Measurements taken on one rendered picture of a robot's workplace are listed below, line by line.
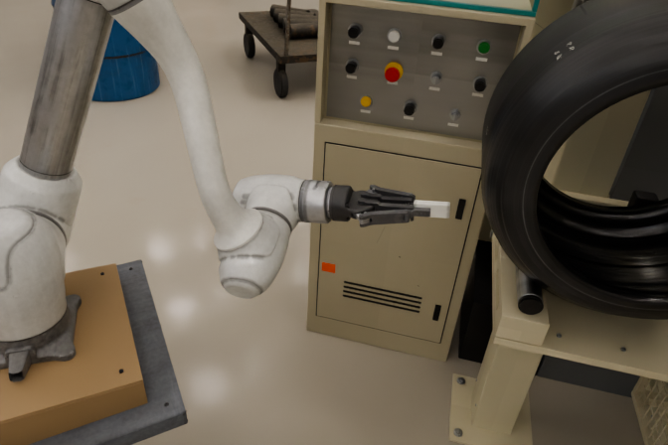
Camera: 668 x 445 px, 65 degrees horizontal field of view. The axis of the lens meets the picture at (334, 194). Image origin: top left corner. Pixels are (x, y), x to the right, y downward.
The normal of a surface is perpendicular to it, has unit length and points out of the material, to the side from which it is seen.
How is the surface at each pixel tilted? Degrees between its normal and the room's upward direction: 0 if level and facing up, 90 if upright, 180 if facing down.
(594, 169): 90
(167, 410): 0
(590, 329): 0
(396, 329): 90
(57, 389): 4
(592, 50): 56
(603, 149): 90
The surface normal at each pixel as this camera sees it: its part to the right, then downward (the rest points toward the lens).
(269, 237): 0.81, -0.23
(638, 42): -0.47, -0.26
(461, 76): -0.24, 0.52
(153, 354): 0.06, -0.84
